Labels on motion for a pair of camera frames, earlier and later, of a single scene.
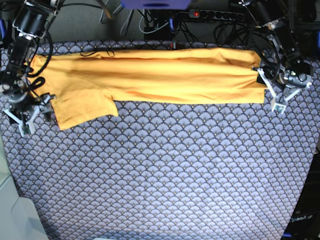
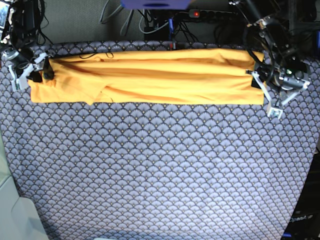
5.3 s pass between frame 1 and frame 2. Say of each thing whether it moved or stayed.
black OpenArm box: stayed
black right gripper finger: moved
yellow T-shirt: moved
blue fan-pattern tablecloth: stayed
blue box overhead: stayed
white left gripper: moved
